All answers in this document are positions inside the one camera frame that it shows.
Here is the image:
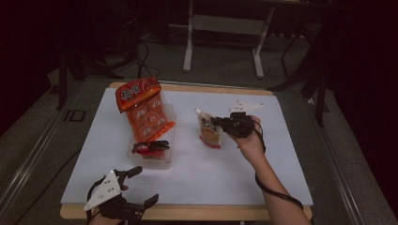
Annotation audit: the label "person's left hand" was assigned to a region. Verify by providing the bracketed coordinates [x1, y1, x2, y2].
[88, 183, 130, 225]

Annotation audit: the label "beige snack pouch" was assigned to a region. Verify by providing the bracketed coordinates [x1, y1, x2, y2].
[193, 107, 223, 150]

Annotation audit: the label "black floor cables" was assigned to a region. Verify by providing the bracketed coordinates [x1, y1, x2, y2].
[134, 38, 162, 84]

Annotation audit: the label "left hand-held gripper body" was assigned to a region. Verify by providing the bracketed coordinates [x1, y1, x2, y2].
[83, 168, 145, 223]

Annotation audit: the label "white table sheet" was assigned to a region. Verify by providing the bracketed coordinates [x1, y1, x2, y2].
[60, 87, 314, 206]

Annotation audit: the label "red and black snack packet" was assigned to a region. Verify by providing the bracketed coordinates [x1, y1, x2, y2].
[131, 139, 171, 160]

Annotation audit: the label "metal floor rail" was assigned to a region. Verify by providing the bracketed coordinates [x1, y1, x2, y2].
[306, 97, 365, 225]
[0, 107, 65, 217]

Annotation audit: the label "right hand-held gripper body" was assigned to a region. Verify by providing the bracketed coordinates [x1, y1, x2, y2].
[222, 99, 266, 139]

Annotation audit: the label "large orange snack packet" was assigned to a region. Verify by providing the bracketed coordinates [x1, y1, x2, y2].
[115, 76, 176, 143]

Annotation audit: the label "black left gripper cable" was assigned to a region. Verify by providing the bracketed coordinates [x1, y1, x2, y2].
[85, 176, 107, 221]

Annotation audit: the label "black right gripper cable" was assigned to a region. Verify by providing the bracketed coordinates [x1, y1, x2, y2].
[253, 120, 305, 211]

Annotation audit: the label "person's right hand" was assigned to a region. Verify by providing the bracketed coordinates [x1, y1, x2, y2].
[229, 115, 268, 164]

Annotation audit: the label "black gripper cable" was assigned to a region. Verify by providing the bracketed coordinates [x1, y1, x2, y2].
[85, 176, 107, 221]
[253, 120, 305, 211]

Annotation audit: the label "white metal stand frame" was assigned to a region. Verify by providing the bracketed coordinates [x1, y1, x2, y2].
[182, 0, 276, 80]

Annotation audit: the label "black metal stand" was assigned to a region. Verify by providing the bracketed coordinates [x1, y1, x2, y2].
[55, 43, 126, 111]
[267, 27, 331, 128]

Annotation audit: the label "black floor bracket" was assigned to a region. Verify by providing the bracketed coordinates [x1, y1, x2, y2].
[63, 109, 86, 123]

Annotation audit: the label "clear plastic container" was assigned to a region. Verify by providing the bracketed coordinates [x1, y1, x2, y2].
[127, 102, 178, 171]

